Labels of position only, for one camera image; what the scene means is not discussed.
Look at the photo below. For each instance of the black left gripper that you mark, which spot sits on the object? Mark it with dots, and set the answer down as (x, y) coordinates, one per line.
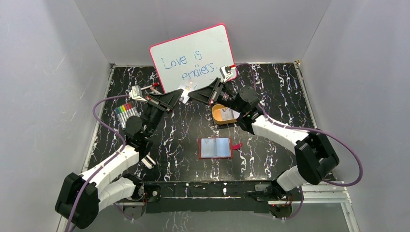
(157, 103)

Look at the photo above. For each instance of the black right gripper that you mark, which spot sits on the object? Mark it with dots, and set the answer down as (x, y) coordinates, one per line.
(206, 94)

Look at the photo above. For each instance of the orange oval tray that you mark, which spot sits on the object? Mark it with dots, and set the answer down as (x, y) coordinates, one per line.
(217, 115)

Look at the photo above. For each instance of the red card holder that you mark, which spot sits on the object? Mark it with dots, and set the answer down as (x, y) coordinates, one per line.
(217, 148)

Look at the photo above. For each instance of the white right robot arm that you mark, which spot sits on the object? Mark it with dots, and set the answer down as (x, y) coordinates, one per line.
(315, 156)

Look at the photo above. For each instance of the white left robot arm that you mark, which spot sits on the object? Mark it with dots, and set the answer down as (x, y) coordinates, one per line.
(83, 196)

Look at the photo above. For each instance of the white marker pen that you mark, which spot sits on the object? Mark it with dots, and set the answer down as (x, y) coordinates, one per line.
(155, 91)

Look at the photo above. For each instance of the red capped marker pen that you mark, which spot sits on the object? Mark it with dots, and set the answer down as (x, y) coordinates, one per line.
(152, 85)

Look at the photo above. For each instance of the pink framed whiteboard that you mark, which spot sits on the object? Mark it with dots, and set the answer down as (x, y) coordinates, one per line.
(196, 57)

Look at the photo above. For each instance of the pack of coloured markers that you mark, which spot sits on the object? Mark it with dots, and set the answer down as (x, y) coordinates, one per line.
(124, 112)

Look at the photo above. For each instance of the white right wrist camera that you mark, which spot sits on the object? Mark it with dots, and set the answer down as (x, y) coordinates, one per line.
(228, 73)

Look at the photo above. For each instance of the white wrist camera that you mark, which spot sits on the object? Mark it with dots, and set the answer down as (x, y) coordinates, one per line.
(136, 94)
(228, 73)

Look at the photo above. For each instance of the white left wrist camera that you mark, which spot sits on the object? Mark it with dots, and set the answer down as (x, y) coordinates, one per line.
(136, 94)

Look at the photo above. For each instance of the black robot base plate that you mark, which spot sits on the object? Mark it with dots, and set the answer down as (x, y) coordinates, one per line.
(219, 196)

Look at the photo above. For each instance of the aluminium frame rail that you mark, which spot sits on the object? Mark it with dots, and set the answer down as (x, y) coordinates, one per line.
(321, 193)

